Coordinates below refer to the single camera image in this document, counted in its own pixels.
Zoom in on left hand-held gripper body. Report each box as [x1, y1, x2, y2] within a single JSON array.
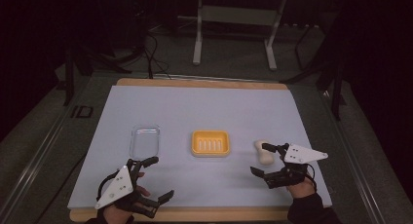
[[94, 159, 161, 218]]

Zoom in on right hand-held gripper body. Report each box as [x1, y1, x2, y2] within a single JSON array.
[[265, 142, 329, 190]]

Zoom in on cream soap bar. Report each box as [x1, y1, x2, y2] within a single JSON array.
[[253, 138, 276, 167]]

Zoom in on clear plastic box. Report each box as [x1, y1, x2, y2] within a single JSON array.
[[129, 124, 162, 161]]

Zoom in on yellow soap dish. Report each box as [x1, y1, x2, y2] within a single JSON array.
[[190, 129, 232, 159]]

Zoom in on person's left hand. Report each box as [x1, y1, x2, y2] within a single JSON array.
[[102, 171, 152, 224]]

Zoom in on person's right hand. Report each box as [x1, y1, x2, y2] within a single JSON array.
[[284, 176, 319, 200]]

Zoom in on light blue table mat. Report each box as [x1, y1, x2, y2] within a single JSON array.
[[66, 85, 333, 210]]

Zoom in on black tripod stand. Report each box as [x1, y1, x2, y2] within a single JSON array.
[[281, 20, 347, 122], [56, 38, 145, 107]]

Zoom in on white metal stand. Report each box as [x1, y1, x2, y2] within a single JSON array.
[[192, 0, 289, 72]]

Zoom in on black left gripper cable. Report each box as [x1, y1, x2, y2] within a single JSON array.
[[95, 169, 121, 203]]

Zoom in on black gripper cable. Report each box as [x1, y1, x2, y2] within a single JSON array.
[[306, 163, 319, 190], [95, 169, 121, 203]]

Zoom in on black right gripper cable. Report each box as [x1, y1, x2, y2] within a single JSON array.
[[306, 163, 319, 190]]

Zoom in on metal floor rail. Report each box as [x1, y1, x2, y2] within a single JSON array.
[[319, 89, 388, 224], [0, 87, 86, 224]]

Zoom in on black floor cables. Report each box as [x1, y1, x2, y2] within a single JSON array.
[[142, 30, 172, 80]]

